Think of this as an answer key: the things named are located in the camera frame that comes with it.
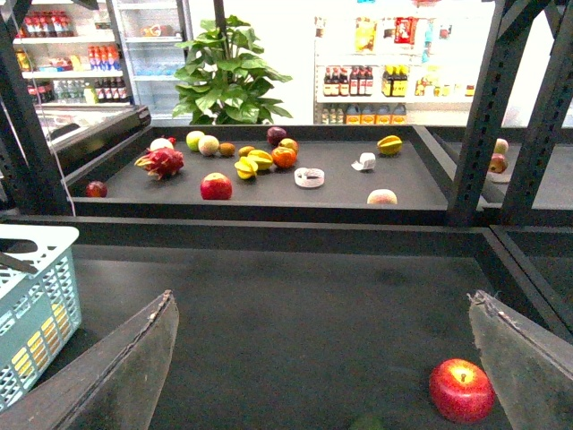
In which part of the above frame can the pale peach front right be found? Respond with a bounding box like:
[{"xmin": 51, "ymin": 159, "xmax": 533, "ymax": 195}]
[{"xmin": 366, "ymin": 189, "xmax": 398, "ymax": 204}]

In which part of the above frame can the white store shelf right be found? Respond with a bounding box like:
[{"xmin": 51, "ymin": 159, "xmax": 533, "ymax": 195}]
[{"xmin": 313, "ymin": 13, "xmax": 482, "ymax": 126}]

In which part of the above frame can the red apple near gripper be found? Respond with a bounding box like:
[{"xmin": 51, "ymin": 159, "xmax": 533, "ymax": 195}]
[{"xmin": 429, "ymin": 358, "xmax": 495, "ymax": 424}]

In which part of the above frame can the white round fruit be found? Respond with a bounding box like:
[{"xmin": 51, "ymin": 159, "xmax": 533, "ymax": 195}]
[{"xmin": 149, "ymin": 137, "xmax": 174, "ymax": 151}]

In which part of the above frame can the white tape roll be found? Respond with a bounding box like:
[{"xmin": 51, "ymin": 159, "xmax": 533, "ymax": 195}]
[{"xmin": 294, "ymin": 168, "xmax": 325, "ymax": 188}]

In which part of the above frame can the yellow starfruit back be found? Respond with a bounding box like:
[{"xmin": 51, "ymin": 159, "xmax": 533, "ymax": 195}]
[{"xmin": 247, "ymin": 149, "xmax": 273, "ymax": 170}]

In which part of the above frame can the white store shelf left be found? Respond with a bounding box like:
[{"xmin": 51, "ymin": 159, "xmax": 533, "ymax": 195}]
[{"xmin": 13, "ymin": 1, "xmax": 132, "ymax": 107}]

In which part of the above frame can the yellow mango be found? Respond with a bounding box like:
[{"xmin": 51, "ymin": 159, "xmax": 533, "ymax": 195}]
[{"xmin": 10, "ymin": 305, "xmax": 73, "ymax": 387}]

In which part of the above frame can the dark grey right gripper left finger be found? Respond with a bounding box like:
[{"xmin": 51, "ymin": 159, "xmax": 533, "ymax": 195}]
[{"xmin": 1, "ymin": 290, "xmax": 179, "ymax": 429}]

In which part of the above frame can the red yellow mango fruit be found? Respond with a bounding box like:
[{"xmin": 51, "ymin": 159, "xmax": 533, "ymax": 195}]
[{"xmin": 278, "ymin": 138, "xmax": 299, "ymax": 153}]

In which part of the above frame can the small dark red plum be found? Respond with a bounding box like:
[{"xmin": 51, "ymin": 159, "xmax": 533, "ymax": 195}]
[{"xmin": 85, "ymin": 181, "xmax": 108, "ymax": 198}]

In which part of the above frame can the red apple on right tray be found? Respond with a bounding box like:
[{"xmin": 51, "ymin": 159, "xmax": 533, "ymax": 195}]
[{"xmin": 488, "ymin": 153, "xmax": 509, "ymax": 174}]

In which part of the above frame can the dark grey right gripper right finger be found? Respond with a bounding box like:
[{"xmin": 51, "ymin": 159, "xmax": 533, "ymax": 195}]
[{"xmin": 468, "ymin": 290, "xmax": 572, "ymax": 429}]

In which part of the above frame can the peach on right tray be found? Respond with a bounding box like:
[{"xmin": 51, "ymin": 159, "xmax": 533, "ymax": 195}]
[{"xmin": 493, "ymin": 138, "xmax": 509, "ymax": 155}]

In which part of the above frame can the green potted plant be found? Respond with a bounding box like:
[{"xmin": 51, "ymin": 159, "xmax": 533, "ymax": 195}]
[{"xmin": 172, "ymin": 15, "xmax": 292, "ymax": 125}]

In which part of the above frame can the small brown kiwi behind starfruit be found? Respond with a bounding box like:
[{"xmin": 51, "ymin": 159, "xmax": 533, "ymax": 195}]
[{"xmin": 238, "ymin": 145, "xmax": 255, "ymax": 157}]

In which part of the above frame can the dark purple passion fruit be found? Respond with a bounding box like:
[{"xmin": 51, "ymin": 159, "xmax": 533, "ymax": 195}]
[{"xmin": 267, "ymin": 126, "xmax": 287, "ymax": 147}]

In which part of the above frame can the yellow starfruit front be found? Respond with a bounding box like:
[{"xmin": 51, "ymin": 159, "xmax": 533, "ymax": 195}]
[{"xmin": 235, "ymin": 157, "xmax": 259, "ymax": 180}]

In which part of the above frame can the pink dragon fruit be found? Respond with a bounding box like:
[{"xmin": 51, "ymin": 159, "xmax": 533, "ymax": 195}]
[{"xmin": 134, "ymin": 147, "xmax": 184, "ymax": 180}]

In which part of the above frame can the pale peach fruit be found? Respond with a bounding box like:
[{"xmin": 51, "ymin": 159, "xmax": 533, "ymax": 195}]
[{"xmin": 198, "ymin": 135, "xmax": 220, "ymax": 157}]

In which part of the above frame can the red apple on tray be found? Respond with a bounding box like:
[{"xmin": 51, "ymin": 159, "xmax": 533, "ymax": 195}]
[
  {"xmin": 488, "ymin": 153, "xmax": 509, "ymax": 174},
  {"xmin": 200, "ymin": 172, "xmax": 233, "ymax": 200}
]

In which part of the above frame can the black upper fruit tray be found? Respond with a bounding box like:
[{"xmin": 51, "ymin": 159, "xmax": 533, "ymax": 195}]
[{"xmin": 66, "ymin": 125, "xmax": 457, "ymax": 226}]

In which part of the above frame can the yellow starfruit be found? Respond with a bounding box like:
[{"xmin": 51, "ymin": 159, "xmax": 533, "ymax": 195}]
[
  {"xmin": 377, "ymin": 135, "xmax": 403, "ymax": 156},
  {"xmin": 247, "ymin": 149, "xmax": 273, "ymax": 170},
  {"xmin": 235, "ymin": 157, "xmax": 259, "ymax": 180}
]

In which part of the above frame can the white store shelf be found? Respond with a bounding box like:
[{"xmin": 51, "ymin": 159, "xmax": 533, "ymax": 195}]
[
  {"xmin": 313, "ymin": 13, "xmax": 482, "ymax": 126},
  {"xmin": 13, "ymin": 1, "xmax": 132, "ymax": 107}
]

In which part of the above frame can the yellow starfruit far right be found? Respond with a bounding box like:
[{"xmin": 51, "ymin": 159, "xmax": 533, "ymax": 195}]
[{"xmin": 377, "ymin": 135, "xmax": 403, "ymax": 156}]

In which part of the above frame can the basket metal handle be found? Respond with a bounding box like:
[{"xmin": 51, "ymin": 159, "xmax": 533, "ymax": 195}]
[{"xmin": 0, "ymin": 252, "xmax": 38, "ymax": 274}]

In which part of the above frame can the light blue plastic basket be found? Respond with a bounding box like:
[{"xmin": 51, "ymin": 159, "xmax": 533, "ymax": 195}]
[{"xmin": 1, "ymin": 224, "xmax": 81, "ymax": 410}]

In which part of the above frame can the black left frame post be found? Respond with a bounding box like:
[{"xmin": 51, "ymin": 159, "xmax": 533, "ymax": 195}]
[{"xmin": 1, "ymin": 1, "xmax": 73, "ymax": 215}]

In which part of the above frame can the orange persimmon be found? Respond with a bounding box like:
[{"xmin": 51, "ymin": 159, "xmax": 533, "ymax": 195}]
[{"xmin": 271, "ymin": 147, "xmax": 297, "ymax": 169}]

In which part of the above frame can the green apple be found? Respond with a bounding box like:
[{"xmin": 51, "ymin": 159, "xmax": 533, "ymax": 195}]
[{"xmin": 185, "ymin": 130, "xmax": 205, "ymax": 152}]

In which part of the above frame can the black metal frame post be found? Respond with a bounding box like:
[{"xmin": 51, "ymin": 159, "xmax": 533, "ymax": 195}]
[{"xmin": 447, "ymin": 0, "xmax": 573, "ymax": 228}]

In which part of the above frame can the small white label roll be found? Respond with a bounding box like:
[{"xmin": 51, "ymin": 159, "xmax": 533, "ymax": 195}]
[{"xmin": 351, "ymin": 152, "xmax": 377, "ymax": 171}]

